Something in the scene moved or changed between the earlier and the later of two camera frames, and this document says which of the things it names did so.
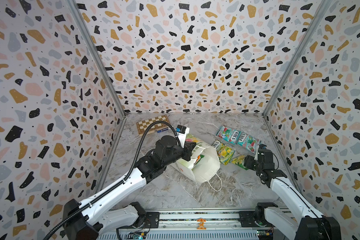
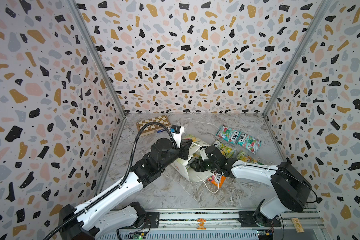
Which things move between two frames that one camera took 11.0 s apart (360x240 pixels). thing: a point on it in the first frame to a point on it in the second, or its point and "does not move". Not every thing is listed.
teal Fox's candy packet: x=251 y=143 does not move
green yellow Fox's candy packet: x=225 y=153 does not move
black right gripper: x=252 y=160 to x=202 y=161
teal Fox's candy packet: x=228 y=134 does not move
